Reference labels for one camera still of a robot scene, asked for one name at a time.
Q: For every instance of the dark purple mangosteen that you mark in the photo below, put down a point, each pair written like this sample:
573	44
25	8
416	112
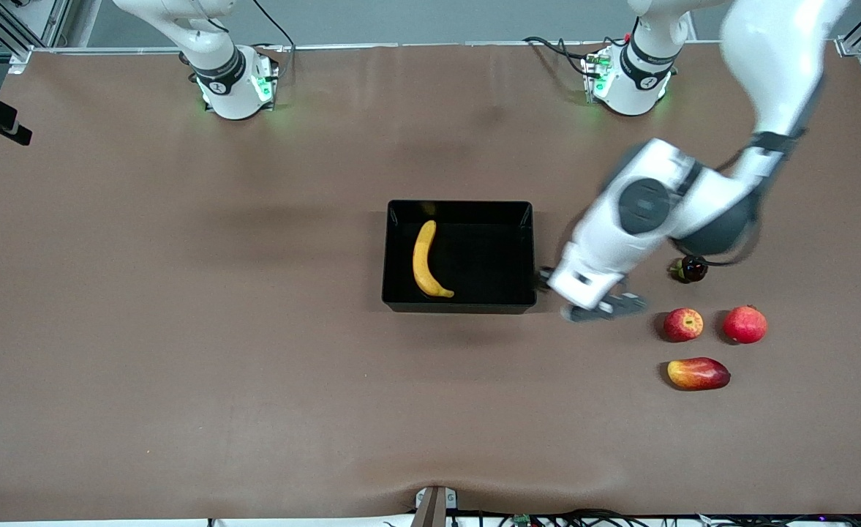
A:
692	271

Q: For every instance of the large red apple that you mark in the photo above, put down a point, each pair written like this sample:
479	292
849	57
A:
745	326

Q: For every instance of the black plastic box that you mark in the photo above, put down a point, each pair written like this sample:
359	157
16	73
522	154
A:
481	256

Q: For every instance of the red yellow mango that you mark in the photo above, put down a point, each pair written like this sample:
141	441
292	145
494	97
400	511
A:
699	374

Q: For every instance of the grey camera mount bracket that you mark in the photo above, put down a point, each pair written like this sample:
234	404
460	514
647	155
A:
435	505

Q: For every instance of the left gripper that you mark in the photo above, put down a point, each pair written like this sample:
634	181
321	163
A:
545	277

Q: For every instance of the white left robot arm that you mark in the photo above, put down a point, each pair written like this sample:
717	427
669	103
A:
774	66

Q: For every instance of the brown table mat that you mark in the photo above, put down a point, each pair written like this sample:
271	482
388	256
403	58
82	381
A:
254	380

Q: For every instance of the yellow banana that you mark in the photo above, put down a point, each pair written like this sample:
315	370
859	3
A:
423	256

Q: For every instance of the red yellow apple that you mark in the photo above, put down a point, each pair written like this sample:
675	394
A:
683	325

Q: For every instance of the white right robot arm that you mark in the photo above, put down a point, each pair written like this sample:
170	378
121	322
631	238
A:
229	88

